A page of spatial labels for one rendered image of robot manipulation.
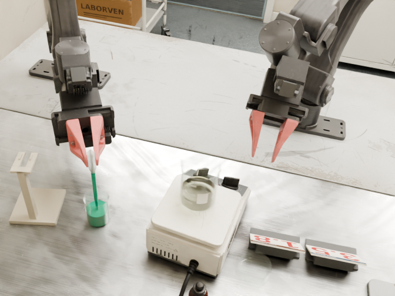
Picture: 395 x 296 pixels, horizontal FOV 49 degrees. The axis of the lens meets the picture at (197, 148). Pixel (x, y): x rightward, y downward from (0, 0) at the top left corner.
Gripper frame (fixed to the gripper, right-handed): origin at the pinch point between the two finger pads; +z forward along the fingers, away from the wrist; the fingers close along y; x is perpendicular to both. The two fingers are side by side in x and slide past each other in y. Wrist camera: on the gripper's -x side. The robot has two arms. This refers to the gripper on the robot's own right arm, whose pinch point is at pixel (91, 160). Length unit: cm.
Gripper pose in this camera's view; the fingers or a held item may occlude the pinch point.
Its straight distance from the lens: 69.6
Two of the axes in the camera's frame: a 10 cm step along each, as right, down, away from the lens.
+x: -0.9, 7.3, 6.8
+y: 9.5, -1.5, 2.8
